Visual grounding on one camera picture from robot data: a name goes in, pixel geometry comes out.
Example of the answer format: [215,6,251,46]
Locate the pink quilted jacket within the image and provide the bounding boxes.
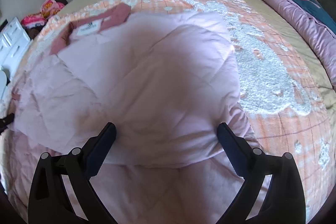
[9,12,258,223]

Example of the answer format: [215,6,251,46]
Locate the pink yellow clothes pile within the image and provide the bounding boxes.
[21,0,68,39]

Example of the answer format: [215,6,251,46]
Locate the white round chair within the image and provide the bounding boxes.
[0,71,7,100]

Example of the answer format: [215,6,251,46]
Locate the white drawer chest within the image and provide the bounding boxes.
[1,18,32,80]

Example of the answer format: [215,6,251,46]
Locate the orange white plaid blanket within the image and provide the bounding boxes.
[0,0,333,219]

